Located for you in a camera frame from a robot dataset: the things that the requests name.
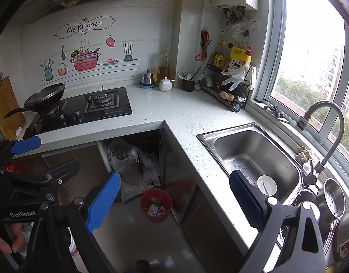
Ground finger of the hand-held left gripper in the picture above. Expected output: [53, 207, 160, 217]
[0, 160, 81, 187]
[0, 136, 42, 163]

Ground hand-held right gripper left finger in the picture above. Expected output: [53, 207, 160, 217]
[22, 171, 121, 273]

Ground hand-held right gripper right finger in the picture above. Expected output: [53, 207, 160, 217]
[229, 170, 327, 273]

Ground red trash bin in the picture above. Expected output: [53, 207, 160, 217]
[140, 188, 173, 224]

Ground person's left hand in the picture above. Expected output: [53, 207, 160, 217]
[0, 223, 25, 254]

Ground white bowl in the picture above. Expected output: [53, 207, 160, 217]
[257, 175, 278, 197]

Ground wooden cutting board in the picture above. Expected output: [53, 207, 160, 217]
[0, 76, 28, 141]

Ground pile of plastic bags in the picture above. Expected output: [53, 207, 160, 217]
[106, 138, 164, 202]

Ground black wok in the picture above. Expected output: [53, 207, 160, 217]
[4, 83, 66, 118]

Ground steel sink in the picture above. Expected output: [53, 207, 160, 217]
[197, 122, 306, 205]

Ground crumpled dish rag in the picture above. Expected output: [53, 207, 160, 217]
[295, 146, 313, 162]

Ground black gas stove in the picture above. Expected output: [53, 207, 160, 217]
[35, 87, 133, 133]

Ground steel strainer pot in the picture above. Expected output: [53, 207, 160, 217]
[324, 178, 346, 222]

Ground dark steel wool scrubber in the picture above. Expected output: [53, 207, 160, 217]
[264, 104, 286, 118]

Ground grey appliance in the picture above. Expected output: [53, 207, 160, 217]
[332, 213, 349, 273]

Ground steel faucet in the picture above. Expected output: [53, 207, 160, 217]
[295, 101, 346, 185]

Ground clear plastic glove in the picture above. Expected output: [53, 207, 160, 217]
[221, 65, 246, 91]

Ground cream rubber glove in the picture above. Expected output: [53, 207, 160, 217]
[247, 65, 257, 90]

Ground steel teapot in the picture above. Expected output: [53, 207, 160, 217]
[141, 69, 156, 86]

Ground dark green mug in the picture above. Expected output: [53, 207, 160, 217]
[178, 80, 195, 92]

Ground white lidded sugar jar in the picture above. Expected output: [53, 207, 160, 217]
[159, 77, 175, 92]

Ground yellow detergent jug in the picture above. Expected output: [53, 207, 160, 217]
[230, 46, 252, 76]

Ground glass oil jug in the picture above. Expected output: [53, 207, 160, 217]
[157, 52, 172, 84]

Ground wide yellow label bottle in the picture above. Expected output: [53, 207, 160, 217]
[221, 42, 231, 71]

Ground slim yellow label bottle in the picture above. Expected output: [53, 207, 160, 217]
[214, 40, 224, 69]

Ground hanging clear plastic bag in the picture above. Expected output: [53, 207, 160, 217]
[228, 23, 247, 42]

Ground kitchen wall sticker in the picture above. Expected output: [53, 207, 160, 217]
[39, 19, 141, 81]

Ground black wire rack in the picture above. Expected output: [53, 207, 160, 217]
[200, 53, 256, 113]

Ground window frame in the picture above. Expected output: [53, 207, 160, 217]
[254, 0, 349, 177]

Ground orange handled scissors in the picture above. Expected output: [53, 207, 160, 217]
[195, 40, 212, 61]

